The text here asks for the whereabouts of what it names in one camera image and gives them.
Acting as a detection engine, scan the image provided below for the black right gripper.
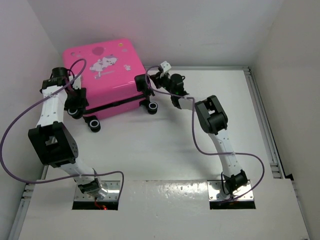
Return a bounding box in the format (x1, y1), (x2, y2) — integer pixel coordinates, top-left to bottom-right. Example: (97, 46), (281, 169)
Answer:
(152, 70), (176, 95)

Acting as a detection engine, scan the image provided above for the pink hard-shell suitcase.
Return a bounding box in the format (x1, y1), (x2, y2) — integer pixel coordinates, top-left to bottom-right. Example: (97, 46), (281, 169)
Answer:
(62, 38), (158, 133)

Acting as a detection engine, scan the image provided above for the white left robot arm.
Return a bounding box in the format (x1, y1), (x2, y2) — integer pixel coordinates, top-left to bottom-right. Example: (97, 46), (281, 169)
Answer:
(28, 76), (108, 200)

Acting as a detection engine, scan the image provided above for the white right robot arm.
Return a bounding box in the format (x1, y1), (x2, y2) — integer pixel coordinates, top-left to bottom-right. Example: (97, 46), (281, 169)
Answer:
(145, 72), (248, 195)

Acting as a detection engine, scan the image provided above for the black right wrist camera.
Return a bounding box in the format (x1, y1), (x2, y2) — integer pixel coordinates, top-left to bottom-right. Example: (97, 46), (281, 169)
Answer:
(170, 73), (188, 96)

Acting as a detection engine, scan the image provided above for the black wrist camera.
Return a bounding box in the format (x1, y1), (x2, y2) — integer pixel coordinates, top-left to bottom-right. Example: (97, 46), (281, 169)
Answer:
(170, 73), (188, 96)
(50, 67), (69, 78)

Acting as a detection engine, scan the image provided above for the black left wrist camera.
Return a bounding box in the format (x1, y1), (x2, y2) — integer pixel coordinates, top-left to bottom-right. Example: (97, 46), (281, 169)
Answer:
(50, 67), (69, 78)

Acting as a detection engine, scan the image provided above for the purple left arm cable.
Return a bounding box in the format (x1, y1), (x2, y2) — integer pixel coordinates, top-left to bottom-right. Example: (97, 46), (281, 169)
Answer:
(0, 59), (125, 201)

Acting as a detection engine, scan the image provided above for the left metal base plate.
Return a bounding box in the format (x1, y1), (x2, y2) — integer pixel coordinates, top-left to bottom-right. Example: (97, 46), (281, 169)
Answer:
(73, 180), (121, 202)

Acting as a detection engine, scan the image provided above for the metal base plate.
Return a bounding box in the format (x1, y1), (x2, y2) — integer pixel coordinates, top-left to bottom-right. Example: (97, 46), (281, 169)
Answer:
(73, 180), (121, 202)
(207, 180), (254, 202)

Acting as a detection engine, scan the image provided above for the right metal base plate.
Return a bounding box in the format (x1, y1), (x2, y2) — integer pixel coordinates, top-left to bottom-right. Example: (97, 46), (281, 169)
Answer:
(207, 180), (254, 202)

